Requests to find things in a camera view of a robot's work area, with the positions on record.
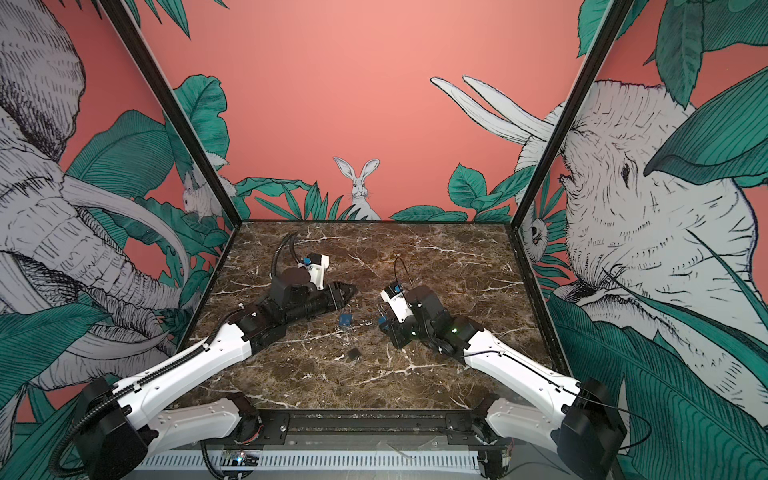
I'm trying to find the black corner frame post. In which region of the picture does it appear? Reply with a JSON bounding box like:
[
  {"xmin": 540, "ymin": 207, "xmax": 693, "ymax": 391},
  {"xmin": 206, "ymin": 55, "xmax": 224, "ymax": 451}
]
[
  {"xmin": 511, "ymin": 0, "xmax": 633, "ymax": 230},
  {"xmin": 99, "ymin": 0, "xmax": 242, "ymax": 230}
]

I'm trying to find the black corner frame post right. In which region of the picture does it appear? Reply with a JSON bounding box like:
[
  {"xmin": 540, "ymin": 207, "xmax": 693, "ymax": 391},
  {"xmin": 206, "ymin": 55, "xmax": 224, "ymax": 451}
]
[{"xmin": 511, "ymin": 0, "xmax": 633, "ymax": 230}]

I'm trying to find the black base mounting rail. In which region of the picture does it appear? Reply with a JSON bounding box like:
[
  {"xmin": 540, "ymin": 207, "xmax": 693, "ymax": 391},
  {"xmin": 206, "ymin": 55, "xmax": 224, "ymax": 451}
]
[{"xmin": 249, "ymin": 409, "xmax": 511, "ymax": 449}]

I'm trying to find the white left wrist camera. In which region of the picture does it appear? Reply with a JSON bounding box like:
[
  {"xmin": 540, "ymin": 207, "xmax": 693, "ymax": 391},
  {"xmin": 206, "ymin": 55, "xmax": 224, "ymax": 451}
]
[{"xmin": 300, "ymin": 253, "xmax": 330, "ymax": 290}]

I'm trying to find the white perforated strip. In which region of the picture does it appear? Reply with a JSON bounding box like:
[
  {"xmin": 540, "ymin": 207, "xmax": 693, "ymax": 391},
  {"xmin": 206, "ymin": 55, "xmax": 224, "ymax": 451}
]
[{"xmin": 137, "ymin": 450, "xmax": 480, "ymax": 474}]

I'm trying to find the blue padlock left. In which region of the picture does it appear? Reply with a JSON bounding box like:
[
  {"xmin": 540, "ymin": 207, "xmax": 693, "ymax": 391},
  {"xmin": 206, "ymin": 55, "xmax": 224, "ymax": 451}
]
[{"xmin": 339, "ymin": 313, "xmax": 353, "ymax": 329}]

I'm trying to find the small black padlock left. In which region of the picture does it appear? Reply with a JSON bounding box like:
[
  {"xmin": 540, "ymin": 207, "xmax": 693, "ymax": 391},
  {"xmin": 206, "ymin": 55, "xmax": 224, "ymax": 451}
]
[{"xmin": 345, "ymin": 348, "xmax": 361, "ymax": 361}]

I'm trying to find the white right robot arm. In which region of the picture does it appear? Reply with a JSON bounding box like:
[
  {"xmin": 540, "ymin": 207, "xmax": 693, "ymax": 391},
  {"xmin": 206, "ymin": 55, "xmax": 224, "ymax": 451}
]
[{"xmin": 379, "ymin": 282, "xmax": 627, "ymax": 479}]

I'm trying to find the thin black right cable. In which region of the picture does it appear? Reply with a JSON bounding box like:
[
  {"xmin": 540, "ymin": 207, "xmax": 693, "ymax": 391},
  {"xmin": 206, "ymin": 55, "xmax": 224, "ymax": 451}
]
[{"xmin": 464, "ymin": 350, "xmax": 654, "ymax": 454}]

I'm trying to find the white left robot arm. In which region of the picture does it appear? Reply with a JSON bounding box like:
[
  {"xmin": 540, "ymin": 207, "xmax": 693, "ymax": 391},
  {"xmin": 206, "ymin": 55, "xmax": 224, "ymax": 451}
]
[{"xmin": 49, "ymin": 267, "xmax": 357, "ymax": 479}]

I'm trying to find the black corrugated left cable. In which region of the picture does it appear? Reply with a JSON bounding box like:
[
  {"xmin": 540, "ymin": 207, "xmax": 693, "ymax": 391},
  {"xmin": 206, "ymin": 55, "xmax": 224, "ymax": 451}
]
[{"xmin": 47, "ymin": 341, "xmax": 208, "ymax": 478}]

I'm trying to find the small green circuit board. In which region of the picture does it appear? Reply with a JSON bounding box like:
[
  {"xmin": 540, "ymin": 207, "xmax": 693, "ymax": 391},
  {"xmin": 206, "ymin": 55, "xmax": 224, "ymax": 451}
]
[{"xmin": 221, "ymin": 452, "xmax": 259, "ymax": 469}]

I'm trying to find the black corner frame post left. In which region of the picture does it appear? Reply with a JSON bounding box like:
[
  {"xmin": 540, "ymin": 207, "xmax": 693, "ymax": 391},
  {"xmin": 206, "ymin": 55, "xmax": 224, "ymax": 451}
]
[{"xmin": 99, "ymin": 0, "xmax": 242, "ymax": 230}]

